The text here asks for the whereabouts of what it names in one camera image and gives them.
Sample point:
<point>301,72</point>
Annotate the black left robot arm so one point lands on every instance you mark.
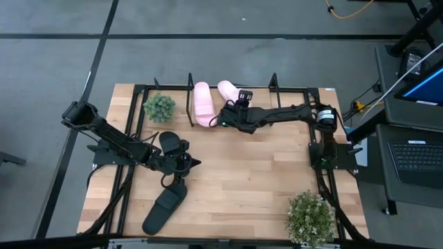
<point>114,138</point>

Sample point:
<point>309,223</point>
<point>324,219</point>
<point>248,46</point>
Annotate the wooden shoe shelf black frame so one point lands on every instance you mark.
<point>263,98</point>

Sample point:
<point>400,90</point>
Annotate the black power adapter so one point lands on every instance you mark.
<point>412,62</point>

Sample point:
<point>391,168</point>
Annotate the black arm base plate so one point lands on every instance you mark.
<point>104,159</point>
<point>346,159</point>

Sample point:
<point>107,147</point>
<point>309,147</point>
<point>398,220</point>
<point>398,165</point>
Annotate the silver aluminium bar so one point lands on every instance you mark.
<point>173,243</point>

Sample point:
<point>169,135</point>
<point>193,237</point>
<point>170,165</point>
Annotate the pink rubber slide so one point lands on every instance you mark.
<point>226,90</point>
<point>204,103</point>

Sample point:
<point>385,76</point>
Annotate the black stand leg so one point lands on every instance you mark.
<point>415,32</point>

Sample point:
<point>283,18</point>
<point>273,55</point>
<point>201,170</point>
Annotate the grey furniture foot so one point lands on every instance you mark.
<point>10,159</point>

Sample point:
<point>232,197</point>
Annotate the grey side desk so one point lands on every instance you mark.
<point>398,114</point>

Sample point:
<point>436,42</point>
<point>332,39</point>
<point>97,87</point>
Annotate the black slide sandal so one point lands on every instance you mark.
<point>167,141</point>
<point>162,211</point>

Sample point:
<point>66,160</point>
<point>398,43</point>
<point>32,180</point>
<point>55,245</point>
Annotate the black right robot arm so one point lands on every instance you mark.
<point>287,112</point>

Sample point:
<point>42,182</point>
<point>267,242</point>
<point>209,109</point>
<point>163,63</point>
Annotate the yellow plug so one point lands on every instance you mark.
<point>360,105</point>

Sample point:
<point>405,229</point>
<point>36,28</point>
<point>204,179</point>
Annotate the monitor with blue screen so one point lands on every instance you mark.
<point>429,90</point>

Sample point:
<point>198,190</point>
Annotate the bushy pale flowering plant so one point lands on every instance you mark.
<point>309,219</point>

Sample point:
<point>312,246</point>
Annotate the small green potted plant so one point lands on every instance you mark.
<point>159,107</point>

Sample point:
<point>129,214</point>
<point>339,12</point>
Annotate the dark laptop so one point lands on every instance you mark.
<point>415,162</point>

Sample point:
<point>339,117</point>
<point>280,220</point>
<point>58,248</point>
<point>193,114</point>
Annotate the black metal rig frame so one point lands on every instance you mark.
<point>140,89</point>

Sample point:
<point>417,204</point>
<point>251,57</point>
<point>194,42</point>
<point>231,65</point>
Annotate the grey laptop desk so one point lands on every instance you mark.
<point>391,193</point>

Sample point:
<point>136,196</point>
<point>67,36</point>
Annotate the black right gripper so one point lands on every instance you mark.
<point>244,98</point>

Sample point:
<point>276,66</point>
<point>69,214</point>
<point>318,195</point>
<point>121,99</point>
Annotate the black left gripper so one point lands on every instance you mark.
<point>180,164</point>

